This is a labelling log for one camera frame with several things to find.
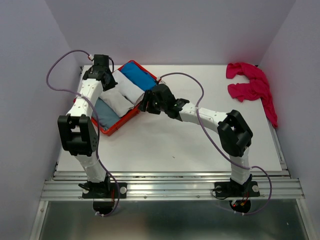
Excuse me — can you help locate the white rolled t-shirt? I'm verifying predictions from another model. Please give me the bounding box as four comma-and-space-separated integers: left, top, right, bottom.
112, 70, 145, 106

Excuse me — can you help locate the cream and green t-shirt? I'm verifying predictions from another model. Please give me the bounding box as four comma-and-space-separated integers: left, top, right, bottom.
99, 89, 135, 118

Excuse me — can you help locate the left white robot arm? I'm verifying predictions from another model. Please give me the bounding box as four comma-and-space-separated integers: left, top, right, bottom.
57, 54, 117, 197

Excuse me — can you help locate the red plastic tray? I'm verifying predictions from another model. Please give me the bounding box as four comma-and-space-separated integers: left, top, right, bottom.
91, 60, 157, 136

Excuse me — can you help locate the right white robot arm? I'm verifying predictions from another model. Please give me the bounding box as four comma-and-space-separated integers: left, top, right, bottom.
138, 84, 253, 195

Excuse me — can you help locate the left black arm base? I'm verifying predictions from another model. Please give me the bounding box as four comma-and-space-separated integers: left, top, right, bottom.
78, 181, 128, 199

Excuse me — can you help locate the magenta crumpled t-shirt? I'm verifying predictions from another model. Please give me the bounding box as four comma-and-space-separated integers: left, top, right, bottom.
226, 62, 278, 128

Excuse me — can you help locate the blue rolled t-shirt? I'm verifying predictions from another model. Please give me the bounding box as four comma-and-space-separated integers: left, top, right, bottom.
120, 61, 156, 92

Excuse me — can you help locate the grey rolled t-shirt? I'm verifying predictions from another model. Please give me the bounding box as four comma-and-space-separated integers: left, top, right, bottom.
94, 98, 120, 131

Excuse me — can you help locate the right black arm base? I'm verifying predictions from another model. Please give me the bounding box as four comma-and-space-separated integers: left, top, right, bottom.
210, 174, 260, 200

